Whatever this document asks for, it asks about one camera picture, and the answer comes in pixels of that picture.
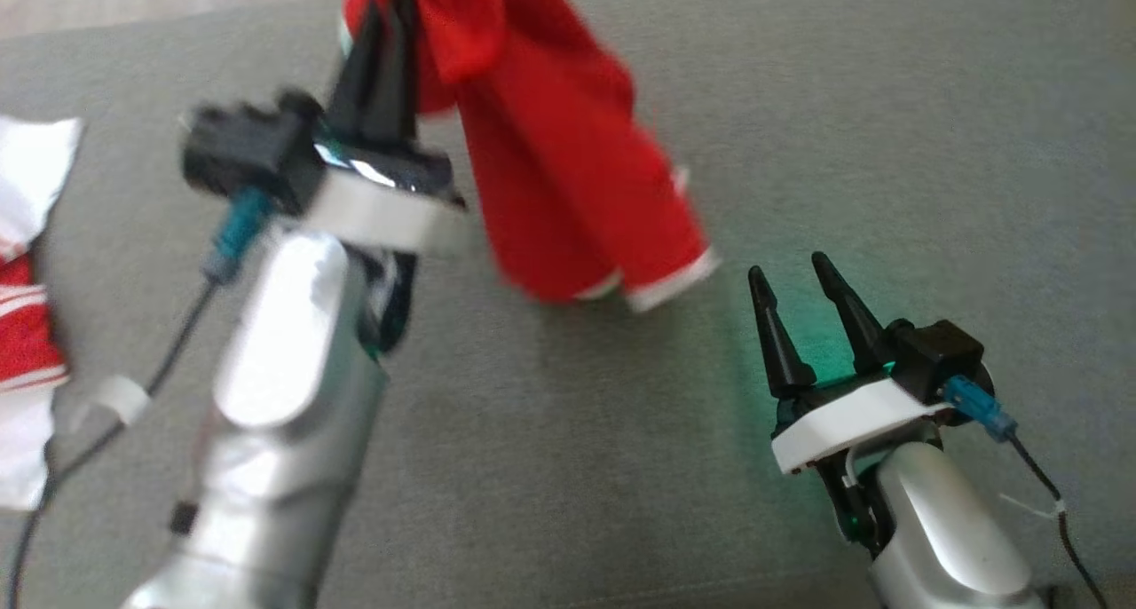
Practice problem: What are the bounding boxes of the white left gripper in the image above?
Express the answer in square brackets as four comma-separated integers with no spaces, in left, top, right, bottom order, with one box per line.
[302,0,469,257]

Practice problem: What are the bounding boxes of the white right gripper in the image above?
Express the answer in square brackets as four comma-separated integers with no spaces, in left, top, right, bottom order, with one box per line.
[747,251,952,479]

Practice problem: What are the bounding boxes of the red shorts with white stripe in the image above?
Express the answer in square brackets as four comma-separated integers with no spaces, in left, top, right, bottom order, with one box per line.
[342,0,722,314]

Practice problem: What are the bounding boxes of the red Bulls 23 jersey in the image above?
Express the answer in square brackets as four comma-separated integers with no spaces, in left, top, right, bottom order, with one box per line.
[0,115,86,512]

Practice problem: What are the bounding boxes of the grey fabric sofa seat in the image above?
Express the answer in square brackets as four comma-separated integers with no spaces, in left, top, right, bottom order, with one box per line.
[0,0,1136,609]

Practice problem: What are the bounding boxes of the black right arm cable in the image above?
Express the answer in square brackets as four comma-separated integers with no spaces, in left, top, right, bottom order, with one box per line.
[943,376,1112,609]

